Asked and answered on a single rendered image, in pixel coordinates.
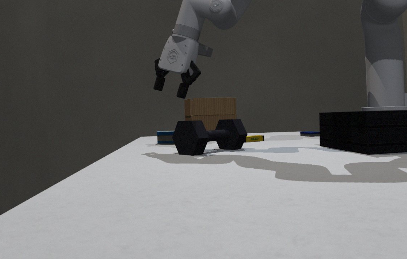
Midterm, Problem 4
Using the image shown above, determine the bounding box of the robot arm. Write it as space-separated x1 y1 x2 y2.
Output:
172 0 407 111

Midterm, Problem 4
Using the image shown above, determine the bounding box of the yellow spirit level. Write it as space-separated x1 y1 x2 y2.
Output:
244 135 264 142

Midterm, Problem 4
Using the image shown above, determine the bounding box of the brown cardboard box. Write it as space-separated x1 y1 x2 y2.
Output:
184 97 236 131

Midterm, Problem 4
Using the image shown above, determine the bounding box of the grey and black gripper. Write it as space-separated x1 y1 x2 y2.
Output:
154 34 201 99

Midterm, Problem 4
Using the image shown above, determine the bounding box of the round grey tin with blue lid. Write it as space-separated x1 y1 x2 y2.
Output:
157 131 175 145

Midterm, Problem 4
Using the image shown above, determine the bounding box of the black hex dumbbell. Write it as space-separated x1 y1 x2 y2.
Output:
172 119 247 156

